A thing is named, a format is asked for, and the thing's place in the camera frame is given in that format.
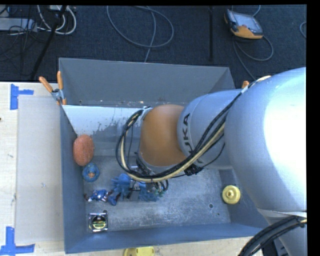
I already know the blue spiky soft toy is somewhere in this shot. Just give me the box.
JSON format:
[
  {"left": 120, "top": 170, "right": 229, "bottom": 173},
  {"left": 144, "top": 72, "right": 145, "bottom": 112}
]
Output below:
[{"left": 109, "top": 173, "right": 161, "bottom": 207}]

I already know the blue and red toy figure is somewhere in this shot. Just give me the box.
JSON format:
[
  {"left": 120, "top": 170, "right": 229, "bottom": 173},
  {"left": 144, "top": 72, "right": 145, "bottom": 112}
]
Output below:
[{"left": 83, "top": 189, "right": 111, "bottom": 203}]

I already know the silver and yellow tape measure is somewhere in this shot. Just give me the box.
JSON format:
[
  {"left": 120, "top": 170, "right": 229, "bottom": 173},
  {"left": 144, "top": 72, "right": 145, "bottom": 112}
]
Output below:
[{"left": 88, "top": 212, "right": 109, "bottom": 233}]

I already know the grey metal bin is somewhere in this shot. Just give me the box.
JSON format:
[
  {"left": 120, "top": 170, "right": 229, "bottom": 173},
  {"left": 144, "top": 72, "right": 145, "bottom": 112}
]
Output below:
[{"left": 58, "top": 57, "right": 270, "bottom": 255}]

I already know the orange-brown oval sponge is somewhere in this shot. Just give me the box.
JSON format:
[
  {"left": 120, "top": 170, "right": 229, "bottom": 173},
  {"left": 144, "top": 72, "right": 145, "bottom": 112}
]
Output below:
[{"left": 72, "top": 134, "right": 95, "bottom": 167}]

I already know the yellow round disc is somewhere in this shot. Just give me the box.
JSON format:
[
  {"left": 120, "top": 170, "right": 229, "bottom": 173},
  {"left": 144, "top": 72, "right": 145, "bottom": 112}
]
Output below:
[{"left": 221, "top": 185, "right": 242, "bottom": 205}]

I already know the pale flat board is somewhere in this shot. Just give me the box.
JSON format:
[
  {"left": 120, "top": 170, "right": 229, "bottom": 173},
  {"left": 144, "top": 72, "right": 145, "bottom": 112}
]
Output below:
[{"left": 14, "top": 95, "right": 66, "bottom": 249}]

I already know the blue ring toy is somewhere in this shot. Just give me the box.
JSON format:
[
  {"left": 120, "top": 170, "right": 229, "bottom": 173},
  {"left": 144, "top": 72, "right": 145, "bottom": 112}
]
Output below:
[{"left": 81, "top": 162, "right": 101, "bottom": 183}]

